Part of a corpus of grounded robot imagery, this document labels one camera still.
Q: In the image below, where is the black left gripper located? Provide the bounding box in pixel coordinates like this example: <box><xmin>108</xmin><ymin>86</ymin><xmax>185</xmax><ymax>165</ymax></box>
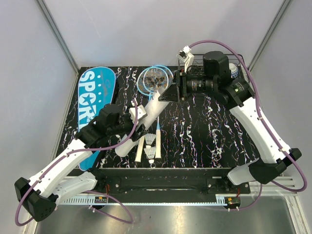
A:
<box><xmin>108</xmin><ymin>105</ymin><xmax>148</xmax><ymax>141</ymax></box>

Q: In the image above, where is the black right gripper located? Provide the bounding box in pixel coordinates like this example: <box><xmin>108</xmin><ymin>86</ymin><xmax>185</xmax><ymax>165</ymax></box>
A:
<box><xmin>158</xmin><ymin>68</ymin><xmax>216</xmax><ymax>103</ymax></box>

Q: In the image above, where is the white shuttlecock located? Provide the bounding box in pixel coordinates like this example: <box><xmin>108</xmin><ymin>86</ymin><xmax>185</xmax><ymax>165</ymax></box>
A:
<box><xmin>144</xmin><ymin>147</ymin><xmax>156</xmax><ymax>164</ymax></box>
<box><xmin>145</xmin><ymin>134</ymin><xmax>156</xmax><ymax>145</ymax></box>

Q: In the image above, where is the white shuttlecock tube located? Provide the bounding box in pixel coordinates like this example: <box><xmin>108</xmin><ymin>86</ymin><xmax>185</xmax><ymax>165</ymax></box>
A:
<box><xmin>115</xmin><ymin>87</ymin><xmax>169</xmax><ymax>157</ymax></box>

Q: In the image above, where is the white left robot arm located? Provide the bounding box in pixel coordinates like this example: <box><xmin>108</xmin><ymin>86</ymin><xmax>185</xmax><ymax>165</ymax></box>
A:
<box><xmin>14</xmin><ymin>103</ymin><xmax>158</xmax><ymax>226</ymax></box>

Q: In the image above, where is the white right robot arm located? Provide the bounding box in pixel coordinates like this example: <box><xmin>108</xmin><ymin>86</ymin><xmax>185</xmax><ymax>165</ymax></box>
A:
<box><xmin>159</xmin><ymin>51</ymin><xmax>302</xmax><ymax>193</ymax></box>

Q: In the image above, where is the blue badminton racket right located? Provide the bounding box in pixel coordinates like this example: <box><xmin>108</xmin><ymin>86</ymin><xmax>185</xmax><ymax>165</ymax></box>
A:
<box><xmin>143</xmin><ymin>66</ymin><xmax>169</xmax><ymax>161</ymax></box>

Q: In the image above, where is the blue badminton racket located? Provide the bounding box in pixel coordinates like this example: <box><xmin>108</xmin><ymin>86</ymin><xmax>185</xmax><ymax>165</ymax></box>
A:
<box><xmin>136</xmin><ymin>66</ymin><xmax>169</xmax><ymax>164</ymax></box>
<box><xmin>143</xmin><ymin>66</ymin><xmax>169</xmax><ymax>161</ymax></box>

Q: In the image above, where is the blue badminton racket left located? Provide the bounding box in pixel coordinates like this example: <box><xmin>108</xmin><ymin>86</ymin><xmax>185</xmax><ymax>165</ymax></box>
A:
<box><xmin>136</xmin><ymin>66</ymin><xmax>169</xmax><ymax>164</ymax></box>

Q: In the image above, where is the blue sport racket bag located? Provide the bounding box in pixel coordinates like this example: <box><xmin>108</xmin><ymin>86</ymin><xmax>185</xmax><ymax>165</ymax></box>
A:
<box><xmin>77</xmin><ymin>66</ymin><xmax>117</xmax><ymax>171</ymax></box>

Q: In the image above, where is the blue white patterned bowl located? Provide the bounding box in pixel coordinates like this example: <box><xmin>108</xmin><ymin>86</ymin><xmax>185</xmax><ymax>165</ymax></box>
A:
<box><xmin>229</xmin><ymin>63</ymin><xmax>238</xmax><ymax>78</ymax></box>

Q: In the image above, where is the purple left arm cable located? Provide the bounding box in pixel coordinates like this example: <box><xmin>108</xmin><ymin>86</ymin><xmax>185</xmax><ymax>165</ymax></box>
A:
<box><xmin>14</xmin><ymin>99</ymin><xmax>140</xmax><ymax>227</ymax></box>

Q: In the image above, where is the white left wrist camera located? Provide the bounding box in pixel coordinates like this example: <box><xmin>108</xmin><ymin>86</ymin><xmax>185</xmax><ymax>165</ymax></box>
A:
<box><xmin>129</xmin><ymin>105</ymin><xmax>147</xmax><ymax>122</ymax></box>

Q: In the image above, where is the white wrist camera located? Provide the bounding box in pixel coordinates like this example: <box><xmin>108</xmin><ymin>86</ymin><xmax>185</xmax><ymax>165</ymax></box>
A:
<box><xmin>177</xmin><ymin>46</ymin><xmax>194</xmax><ymax>72</ymax></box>
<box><xmin>129</xmin><ymin>105</ymin><xmax>147</xmax><ymax>122</ymax></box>

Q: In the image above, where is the black wire dish basket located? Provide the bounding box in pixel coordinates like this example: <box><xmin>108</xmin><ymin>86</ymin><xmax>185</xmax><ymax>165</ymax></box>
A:
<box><xmin>188</xmin><ymin>54</ymin><xmax>251</xmax><ymax>84</ymax></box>

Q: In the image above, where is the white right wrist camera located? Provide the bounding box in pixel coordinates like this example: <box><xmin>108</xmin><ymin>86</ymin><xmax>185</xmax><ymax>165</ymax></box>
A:
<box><xmin>177</xmin><ymin>46</ymin><xmax>194</xmax><ymax>72</ymax></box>

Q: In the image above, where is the aluminium frame post right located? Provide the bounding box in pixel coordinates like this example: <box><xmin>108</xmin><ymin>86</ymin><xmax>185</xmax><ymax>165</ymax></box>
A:
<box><xmin>248</xmin><ymin>0</ymin><xmax>293</xmax><ymax>71</ymax></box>

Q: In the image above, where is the aluminium frame post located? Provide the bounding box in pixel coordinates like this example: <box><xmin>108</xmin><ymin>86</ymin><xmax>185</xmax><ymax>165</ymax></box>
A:
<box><xmin>248</xmin><ymin>0</ymin><xmax>293</xmax><ymax>71</ymax></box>
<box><xmin>35</xmin><ymin>0</ymin><xmax>79</xmax><ymax>74</ymax></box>

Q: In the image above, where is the aluminium frame post left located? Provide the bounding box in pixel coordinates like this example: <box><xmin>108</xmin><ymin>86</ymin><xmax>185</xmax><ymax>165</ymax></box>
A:
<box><xmin>35</xmin><ymin>0</ymin><xmax>79</xmax><ymax>74</ymax></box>

